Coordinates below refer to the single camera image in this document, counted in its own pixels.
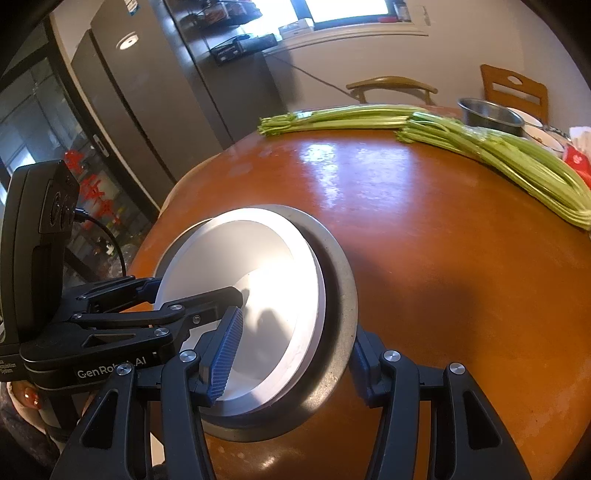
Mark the curved wooden chair back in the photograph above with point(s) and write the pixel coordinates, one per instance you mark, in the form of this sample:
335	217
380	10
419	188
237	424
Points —
392	83

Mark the flat box on windowsill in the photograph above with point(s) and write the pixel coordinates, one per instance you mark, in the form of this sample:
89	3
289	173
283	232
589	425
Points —
295	27

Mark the celery bunch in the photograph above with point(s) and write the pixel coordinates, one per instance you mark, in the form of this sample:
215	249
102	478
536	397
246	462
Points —
341	117
508	157

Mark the glass door with red decals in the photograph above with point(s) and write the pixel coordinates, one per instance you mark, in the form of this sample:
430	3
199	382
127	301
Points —
46	115

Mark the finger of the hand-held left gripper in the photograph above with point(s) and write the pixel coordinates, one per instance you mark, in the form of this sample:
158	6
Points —
184	311
115	293

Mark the person's left hand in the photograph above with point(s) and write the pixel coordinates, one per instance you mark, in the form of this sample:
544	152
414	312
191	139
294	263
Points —
30	397

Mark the grey refrigerator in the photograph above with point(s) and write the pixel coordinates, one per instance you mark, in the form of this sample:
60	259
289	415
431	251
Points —
152	92

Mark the large steel bowl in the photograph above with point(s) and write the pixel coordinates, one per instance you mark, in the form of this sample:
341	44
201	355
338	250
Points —
334	263

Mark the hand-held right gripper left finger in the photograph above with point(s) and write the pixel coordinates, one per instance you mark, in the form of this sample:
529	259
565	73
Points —
226	350

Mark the red tissue pack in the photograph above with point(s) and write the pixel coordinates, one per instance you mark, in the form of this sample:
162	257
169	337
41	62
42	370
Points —
579	161

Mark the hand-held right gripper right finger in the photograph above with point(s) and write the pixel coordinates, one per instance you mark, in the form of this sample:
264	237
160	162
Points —
364	378

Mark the small steel pot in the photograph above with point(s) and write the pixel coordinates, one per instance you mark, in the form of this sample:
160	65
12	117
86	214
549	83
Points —
485	115

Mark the small jar on windowsill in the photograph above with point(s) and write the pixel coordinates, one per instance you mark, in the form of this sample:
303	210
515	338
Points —
402	10

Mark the white ceramic bowl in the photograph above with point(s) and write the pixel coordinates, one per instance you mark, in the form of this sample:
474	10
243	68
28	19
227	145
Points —
528	117
547	141

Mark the window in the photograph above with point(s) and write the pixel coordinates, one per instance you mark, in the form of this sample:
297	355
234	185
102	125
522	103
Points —
346	9

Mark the straight-back wooden chair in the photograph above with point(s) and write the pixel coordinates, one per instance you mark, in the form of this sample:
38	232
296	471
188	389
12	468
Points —
494	87

